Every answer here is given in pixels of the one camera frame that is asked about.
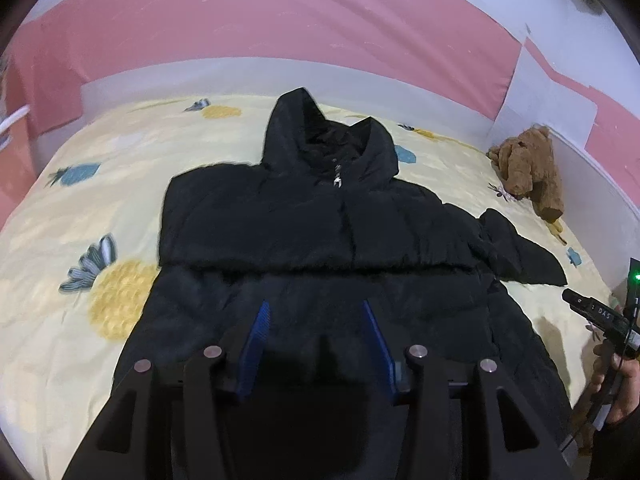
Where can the yellow pineapple bed sheet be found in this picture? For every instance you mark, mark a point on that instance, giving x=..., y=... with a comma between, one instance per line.
x=58, y=351

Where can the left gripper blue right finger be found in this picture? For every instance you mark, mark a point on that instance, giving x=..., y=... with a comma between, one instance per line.
x=467, y=414

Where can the white bed frame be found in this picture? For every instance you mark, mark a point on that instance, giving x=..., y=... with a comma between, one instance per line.
x=597, y=209

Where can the black puffer jacket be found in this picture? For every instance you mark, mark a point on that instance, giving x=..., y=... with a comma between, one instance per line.
x=321, y=225

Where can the brown teddy bear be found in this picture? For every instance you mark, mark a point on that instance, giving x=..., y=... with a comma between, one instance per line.
x=527, y=169

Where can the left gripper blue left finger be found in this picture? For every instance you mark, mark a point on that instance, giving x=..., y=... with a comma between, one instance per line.
x=160, y=417

